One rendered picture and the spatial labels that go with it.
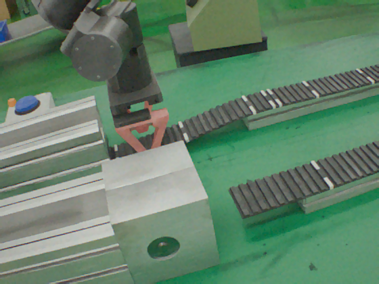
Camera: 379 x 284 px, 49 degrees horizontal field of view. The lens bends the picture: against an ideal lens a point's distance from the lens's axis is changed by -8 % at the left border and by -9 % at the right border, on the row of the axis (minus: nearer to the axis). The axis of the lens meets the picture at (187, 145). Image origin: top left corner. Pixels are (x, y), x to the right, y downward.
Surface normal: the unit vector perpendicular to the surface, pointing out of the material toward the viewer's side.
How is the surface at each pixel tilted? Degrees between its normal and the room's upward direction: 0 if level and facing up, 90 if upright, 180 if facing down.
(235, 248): 0
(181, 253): 90
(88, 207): 90
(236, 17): 90
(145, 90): 1
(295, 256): 0
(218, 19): 90
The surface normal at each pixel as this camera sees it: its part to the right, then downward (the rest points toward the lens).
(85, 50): -0.10, 0.57
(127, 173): -0.17, -0.81
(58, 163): 0.23, 0.52
